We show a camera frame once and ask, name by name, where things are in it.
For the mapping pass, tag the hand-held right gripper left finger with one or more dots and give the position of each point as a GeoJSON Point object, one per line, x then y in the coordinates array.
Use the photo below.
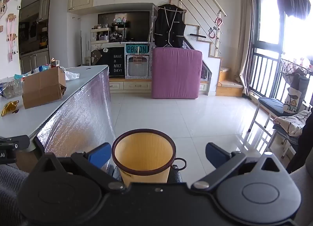
{"type": "Point", "coordinates": [100, 154]}

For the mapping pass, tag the black vest with white trim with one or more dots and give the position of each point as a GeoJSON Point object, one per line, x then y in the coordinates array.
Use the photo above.
{"type": "Point", "coordinates": [170, 25]}

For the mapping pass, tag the blue snack packet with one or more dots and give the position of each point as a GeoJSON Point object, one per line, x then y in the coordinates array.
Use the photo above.
{"type": "Point", "coordinates": [42, 68]}

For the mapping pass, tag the black television screen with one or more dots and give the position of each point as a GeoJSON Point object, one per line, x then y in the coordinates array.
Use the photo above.
{"type": "Point", "coordinates": [137, 24]}

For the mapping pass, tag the yellow bin with brown rim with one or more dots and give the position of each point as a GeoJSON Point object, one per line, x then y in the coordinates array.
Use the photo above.
{"type": "Point", "coordinates": [144, 152]}

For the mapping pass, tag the pink hooks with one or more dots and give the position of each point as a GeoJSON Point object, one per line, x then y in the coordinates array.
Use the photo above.
{"type": "Point", "coordinates": [217, 27]}

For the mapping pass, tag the curved wooden board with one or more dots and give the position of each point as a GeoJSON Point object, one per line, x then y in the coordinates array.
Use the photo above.
{"type": "Point", "coordinates": [27, 161]}

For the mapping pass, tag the dark cloth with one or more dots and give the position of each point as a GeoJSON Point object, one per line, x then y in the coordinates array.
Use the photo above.
{"type": "Point", "coordinates": [304, 143]}

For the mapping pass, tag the wooden staircase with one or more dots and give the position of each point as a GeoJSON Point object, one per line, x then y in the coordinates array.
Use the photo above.
{"type": "Point", "coordinates": [220, 77]}

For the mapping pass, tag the small brown carton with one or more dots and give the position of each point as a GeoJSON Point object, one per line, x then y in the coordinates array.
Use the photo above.
{"type": "Point", "coordinates": [55, 63]}

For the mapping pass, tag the metal stair railing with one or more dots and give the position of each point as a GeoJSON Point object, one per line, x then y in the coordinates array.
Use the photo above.
{"type": "Point", "coordinates": [195, 1]}

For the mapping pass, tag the gold foil wrapper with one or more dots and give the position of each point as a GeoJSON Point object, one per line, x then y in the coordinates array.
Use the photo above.
{"type": "Point", "coordinates": [9, 107]}

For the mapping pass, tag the cartoon printed bag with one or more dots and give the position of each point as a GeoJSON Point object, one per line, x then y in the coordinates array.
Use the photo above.
{"type": "Point", "coordinates": [293, 99]}

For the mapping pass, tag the patterned blanket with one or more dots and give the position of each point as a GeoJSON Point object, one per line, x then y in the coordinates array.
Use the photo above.
{"type": "Point", "coordinates": [291, 122]}

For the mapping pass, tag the low cream drawer cabinet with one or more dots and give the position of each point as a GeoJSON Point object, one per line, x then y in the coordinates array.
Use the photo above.
{"type": "Point", "coordinates": [132, 85]}

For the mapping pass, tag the kitchen cabinets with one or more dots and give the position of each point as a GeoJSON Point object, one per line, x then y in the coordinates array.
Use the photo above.
{"type": "Point", "coordinates": [34, 33]}

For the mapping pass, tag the brown cardboard box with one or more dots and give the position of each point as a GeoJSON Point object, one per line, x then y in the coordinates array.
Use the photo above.
{"type": "Point", "coordinates": [42, 89]}

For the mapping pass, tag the grey cloth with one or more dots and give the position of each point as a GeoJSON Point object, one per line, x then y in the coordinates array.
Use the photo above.
{"type": "Point", "coordinates": [12, 182]}
{"type": "Point", "coordinates": [303, 191]}

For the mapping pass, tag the silver foil sheet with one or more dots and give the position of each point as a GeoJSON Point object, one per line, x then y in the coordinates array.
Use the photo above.
{"type": "Point", "coordinates": [80, 113]}

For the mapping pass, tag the clear patterned plastic bag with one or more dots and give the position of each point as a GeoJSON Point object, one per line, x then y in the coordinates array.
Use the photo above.
{"type": "Point", "coordinates": [11, 89]}

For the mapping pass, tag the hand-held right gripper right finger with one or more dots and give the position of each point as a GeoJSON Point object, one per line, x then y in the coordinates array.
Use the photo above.
{"type": "Point", "coordinates": [215, 154]}

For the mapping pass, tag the shelf rack with bottles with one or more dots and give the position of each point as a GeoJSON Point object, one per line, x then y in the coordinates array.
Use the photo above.
{"type": "Point", "coordinates": [107, 34]}

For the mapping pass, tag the wall decoration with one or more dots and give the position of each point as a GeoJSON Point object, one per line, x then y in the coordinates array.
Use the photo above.
{"type": "Point", "coordinates": [9, 33]}

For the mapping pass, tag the white metal chair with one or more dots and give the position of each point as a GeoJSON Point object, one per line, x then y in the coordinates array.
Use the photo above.
{"type": "Point", "coordinates": [271, 105]}

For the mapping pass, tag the black chalkboard sign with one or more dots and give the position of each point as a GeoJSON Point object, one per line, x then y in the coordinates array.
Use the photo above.
{"type": "Point", "coordinates": [115, 63]}

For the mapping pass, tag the pink cushion block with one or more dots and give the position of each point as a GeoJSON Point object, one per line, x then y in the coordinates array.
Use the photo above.
{"type": "Point", "coordinates": [176, 72]}

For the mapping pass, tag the beige curtain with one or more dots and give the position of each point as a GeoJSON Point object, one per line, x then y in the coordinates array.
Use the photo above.
{"type": "Point", "coordinates": [245, 40]}

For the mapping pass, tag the black window railing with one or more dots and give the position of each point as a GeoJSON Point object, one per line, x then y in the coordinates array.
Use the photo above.
{"type": "Point", "coordinates": [265, 69]}

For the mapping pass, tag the metal cabinet with teal sign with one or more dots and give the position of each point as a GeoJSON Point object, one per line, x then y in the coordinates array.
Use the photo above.
{"type": "Point", "coordinates": [138, 62]}

